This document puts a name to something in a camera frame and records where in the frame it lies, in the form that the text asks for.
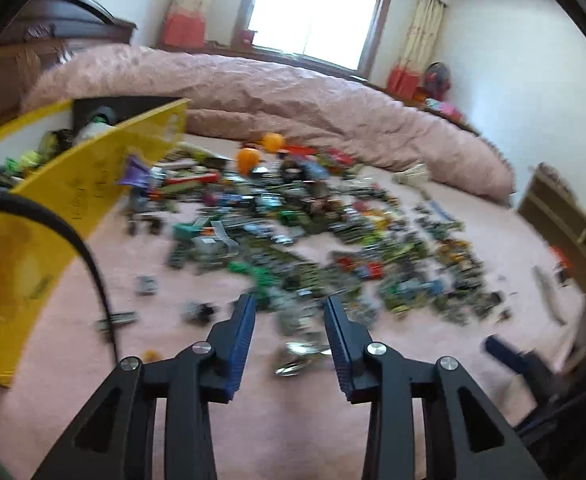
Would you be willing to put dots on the wooden framed window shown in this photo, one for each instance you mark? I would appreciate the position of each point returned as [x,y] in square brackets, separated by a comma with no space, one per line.
[318,5]

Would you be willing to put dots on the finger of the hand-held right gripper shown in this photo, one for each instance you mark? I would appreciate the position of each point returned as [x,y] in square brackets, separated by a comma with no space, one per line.
[503,352]

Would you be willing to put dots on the silver metal spring clip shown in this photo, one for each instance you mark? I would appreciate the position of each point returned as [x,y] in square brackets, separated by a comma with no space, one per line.
[300,355]

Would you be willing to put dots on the grey and black brick assembly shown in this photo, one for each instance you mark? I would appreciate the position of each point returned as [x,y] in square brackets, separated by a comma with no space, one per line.
[200,312]

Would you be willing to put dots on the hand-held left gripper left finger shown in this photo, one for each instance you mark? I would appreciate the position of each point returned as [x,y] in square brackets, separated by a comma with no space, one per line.
[240,345]

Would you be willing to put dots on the grey frame brick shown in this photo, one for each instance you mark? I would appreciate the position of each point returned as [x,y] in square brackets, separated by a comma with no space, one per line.
[145,285]

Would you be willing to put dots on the orange black tool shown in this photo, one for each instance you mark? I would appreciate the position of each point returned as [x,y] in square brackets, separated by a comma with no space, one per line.
[559,265]

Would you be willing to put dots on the small red box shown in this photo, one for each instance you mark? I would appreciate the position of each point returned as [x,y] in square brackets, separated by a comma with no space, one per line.
[246,39]

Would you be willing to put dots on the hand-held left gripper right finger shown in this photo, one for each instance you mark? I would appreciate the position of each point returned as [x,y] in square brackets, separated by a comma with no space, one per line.
[337,350]

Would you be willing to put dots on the wooden shelf unit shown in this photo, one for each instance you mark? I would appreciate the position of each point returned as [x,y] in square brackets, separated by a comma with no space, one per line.
[563,210]

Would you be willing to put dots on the pink quilt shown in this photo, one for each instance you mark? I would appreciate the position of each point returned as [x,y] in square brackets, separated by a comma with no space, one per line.
[298,100]

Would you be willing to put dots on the heap of colourful toy figures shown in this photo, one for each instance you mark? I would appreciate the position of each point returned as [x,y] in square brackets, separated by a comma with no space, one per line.
[28,160]

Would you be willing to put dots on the yellow cardboard box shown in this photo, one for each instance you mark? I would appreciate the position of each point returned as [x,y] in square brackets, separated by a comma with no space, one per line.
[18,280]

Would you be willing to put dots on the white feather shuttlecock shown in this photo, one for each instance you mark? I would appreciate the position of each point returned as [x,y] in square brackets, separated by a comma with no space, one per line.
[413,174]

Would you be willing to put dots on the pile of building bricks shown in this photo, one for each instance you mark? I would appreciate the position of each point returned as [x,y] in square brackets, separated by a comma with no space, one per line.
[323,240]

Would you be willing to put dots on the purple toy wing piece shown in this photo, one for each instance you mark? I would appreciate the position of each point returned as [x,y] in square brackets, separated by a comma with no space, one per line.
[135,172]

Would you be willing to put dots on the dark wooden bed headboard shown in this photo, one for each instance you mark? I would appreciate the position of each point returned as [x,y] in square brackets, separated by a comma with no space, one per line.
[33,50]

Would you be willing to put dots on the red standing fan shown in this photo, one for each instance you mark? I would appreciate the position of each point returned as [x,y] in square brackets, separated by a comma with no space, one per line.
[438,80]

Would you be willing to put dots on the floral curtain with red hem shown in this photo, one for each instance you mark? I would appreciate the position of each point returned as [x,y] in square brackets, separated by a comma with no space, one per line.
[418,40]
[188,10]

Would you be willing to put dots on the pink box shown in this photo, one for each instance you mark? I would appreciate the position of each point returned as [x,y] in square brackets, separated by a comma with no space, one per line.
[443,109]

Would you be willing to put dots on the small orange stud brick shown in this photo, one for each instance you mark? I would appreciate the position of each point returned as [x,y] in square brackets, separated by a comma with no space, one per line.
[151,355]

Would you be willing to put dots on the grey long plate brick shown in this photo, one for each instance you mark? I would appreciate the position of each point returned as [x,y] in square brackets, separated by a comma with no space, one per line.
[118,320]

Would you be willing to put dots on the orange ping pong ball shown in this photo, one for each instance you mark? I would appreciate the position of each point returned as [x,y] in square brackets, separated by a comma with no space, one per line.
[248,160]
[273,142]

